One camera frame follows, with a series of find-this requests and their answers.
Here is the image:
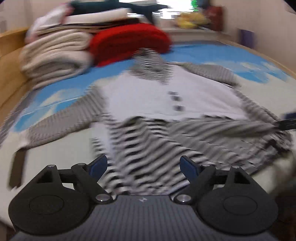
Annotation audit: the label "wooden bed frame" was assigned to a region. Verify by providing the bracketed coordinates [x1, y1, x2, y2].
[0, 28, 32, 124]

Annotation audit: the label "dark red plush cushion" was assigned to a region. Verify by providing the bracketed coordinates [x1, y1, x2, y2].
[206, 6, 224, 32]

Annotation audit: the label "dark blue shark plush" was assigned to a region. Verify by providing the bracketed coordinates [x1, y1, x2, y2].
[69, 1, 168, 18]

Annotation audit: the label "red folded blanket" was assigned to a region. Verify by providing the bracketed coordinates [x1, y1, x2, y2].
[89, 23, 172, 67]

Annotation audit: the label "dark brown strap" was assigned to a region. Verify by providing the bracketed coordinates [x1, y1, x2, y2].
[9, 148, 28, 189]

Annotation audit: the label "purple board on wall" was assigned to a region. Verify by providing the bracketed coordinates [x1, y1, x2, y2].
[239, 30, 255, 49]

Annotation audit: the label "yellow plush toys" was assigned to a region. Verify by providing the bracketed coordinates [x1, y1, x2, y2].
[175, 11, 210, 29]

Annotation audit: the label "black white striped cardigan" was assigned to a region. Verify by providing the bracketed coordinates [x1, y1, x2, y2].
[0, 47, 293, 195]

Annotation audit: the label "cream folded quilt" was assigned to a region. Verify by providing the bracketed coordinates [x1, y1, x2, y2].
[19, 30, 93, 89]

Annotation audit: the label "blue cream patterned bedspread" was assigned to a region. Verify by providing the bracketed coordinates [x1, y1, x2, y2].
[0, 40, 296, 230]

